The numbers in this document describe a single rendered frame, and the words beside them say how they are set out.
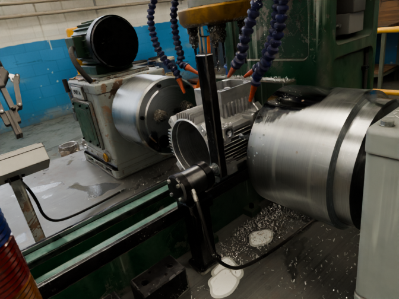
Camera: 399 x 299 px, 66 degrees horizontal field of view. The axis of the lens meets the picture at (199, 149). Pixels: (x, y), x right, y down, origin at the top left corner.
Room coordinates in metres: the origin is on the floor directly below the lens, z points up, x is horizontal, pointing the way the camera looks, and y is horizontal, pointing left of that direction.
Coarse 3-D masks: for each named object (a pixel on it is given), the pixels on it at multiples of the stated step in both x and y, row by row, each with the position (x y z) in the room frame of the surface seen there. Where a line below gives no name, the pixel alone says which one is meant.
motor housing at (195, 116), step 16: (192, 112) 0.72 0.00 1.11; (176, 128) 0.78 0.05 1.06; (192, 128) 0.82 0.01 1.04; (240, 128) 0.71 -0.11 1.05; (176, 144) 0.78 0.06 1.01; (192, 144) 0.81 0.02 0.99; (224, 144) 0.67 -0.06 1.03; (240, 144) 0.70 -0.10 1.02; (192, 160) 0.77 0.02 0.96; (208, 160) 0.78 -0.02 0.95; (240, 160) 0.70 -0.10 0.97
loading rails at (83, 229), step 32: (160, 192) 0.70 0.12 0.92; (224, 192) 0.68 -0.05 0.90; (256, 192) 0.75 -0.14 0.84; (96, 224) 0.60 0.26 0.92; (128, 224) 0.63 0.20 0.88; (160, 224) 0.57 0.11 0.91; (224, 224) 0.67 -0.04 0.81; (32, 256) 0.52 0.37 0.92; (64, 256) 0.54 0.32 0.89; (96, 256) 0.48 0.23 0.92; (128, 256) 0.51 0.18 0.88; (160, 256) 0.55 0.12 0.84; (64, 288) 0.44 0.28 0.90; (96, 288) 0.47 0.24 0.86; (128, 288) 0.50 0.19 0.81
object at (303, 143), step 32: (288, 96) 0.55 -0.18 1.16; (320, 96) 0.51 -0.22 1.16; (352, 96) 0.47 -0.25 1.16; (384, 96) 0.51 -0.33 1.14; (256, 128) 0.53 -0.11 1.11; (288, 128) 0.49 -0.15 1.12; (320, 128) 0.45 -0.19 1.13; (352, 128) 0.43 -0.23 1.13; (256, 160) 0.51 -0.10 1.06; (288, 160) 0.46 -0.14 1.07; (320, 160) 0.42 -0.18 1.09; (352, 160) 0.39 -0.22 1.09; (288, 192) 0.46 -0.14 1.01; (320, 192) 0.41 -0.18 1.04; (352, 192) 0.39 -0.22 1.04; (352, 224) 0.40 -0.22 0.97
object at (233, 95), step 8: (224, 80) 0.86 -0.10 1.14; (232, 80) 0.85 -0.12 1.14; (240, 80) 0.83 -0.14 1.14; (248, 80) 0.81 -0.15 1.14; (224, 88) 0.80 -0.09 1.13; (232, 88) 0.75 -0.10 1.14; (240, 88) 0.77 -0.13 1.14; (248, 88) 0.78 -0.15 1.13; (200, 96) 0.79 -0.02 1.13; (224, 96) 0.73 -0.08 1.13; (232, 96) 0.75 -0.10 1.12; (240, 96) 0.76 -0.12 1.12; (248, 96) 0.78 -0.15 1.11; (200, 104) 0.79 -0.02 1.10; (224, 104) 0.73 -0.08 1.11; (232, 104) 0.74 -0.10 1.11; (240, 104) 0.76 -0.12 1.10; (248, 104) 0.78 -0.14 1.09; (224, 112) 0.73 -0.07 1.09; (232, 112) 0.74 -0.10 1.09; (240, 112) 0.76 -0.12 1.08
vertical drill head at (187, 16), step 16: (192, 0) 0.76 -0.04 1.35; (208, 0) 0.74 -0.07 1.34; (224, 0) 0.74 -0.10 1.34; (240, 0) 0.73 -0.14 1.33; (192, 16) 0.73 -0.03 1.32; (208, 16) 0.72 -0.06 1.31; (224, 16) 0.71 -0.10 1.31; (240, 16) 0.73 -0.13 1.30; (192, 32) 0.79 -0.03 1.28; (224, 32) 0.85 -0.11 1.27; (240, 32) 0.79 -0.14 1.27; (192, 48) 0.80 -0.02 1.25
